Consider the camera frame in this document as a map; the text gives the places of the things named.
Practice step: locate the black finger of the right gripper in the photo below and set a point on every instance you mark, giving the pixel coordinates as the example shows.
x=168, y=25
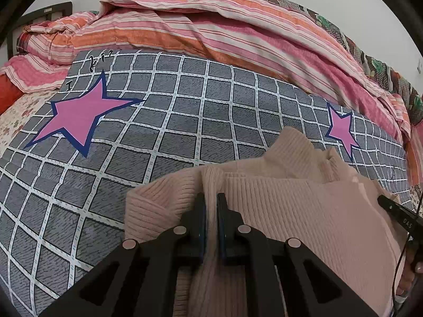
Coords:
x=408, y=220

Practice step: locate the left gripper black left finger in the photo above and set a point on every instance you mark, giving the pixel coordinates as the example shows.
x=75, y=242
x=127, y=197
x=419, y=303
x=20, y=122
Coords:
x=139, y=279

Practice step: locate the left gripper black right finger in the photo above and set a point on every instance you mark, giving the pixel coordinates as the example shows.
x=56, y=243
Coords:
x=283, y=278

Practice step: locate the pink knitted sweater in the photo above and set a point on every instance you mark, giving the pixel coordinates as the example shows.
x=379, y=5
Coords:
x=293, y=190

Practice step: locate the person's right hand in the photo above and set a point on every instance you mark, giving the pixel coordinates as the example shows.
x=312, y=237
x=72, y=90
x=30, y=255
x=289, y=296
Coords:
x=408, y=277

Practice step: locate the grey checked star blanket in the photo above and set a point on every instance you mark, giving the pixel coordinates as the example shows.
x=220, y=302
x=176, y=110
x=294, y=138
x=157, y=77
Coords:
x=62, y=212

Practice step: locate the white floral bed sheet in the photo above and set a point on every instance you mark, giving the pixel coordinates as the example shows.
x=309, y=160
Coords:
x=18, y=114

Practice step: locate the red pillow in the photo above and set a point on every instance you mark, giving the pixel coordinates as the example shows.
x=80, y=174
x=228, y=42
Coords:
x=9, y=93

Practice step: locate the pink orange striped quilt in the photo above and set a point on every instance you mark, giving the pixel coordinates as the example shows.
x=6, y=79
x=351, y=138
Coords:
x=250, y=34

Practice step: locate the dark wooden bed frame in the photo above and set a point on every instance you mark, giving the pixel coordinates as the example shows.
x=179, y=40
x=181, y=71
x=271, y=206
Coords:
x=65, y=8

